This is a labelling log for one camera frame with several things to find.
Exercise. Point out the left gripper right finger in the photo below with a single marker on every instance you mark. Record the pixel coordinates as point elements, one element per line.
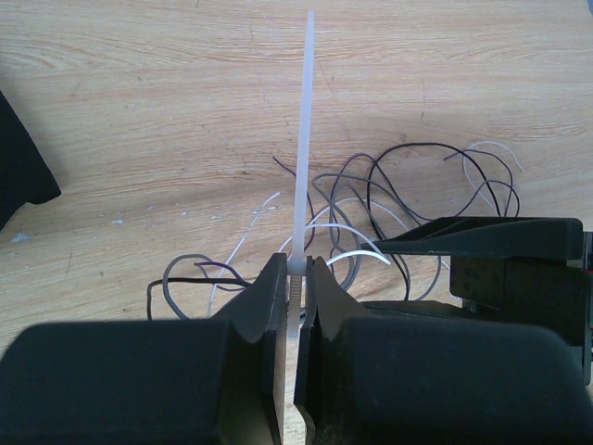
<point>364,378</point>

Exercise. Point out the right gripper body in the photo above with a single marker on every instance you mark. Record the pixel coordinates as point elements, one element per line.
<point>553,294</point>

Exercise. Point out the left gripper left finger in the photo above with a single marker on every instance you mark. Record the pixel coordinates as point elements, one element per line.
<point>216,380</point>

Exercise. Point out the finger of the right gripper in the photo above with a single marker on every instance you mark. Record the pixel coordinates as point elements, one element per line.
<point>492,238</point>

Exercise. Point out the white zip tie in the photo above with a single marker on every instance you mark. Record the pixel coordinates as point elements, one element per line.
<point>296,260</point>

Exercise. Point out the black cloth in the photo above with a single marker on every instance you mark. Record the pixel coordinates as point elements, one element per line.
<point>25,177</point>

